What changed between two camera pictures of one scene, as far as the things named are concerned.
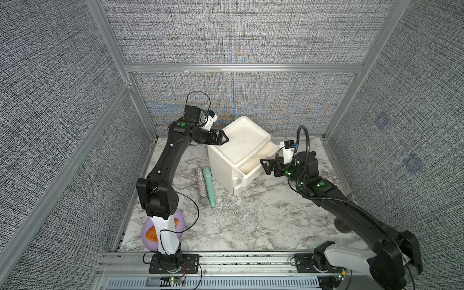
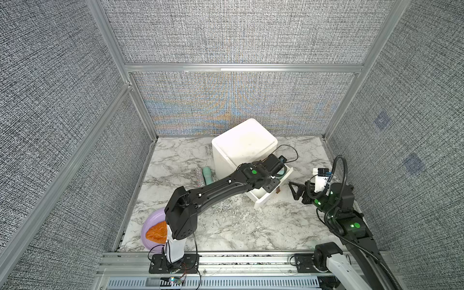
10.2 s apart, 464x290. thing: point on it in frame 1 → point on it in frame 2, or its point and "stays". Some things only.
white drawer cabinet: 237,162 stays
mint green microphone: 208,173 stays
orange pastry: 151,233 stays
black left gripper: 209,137 → 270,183
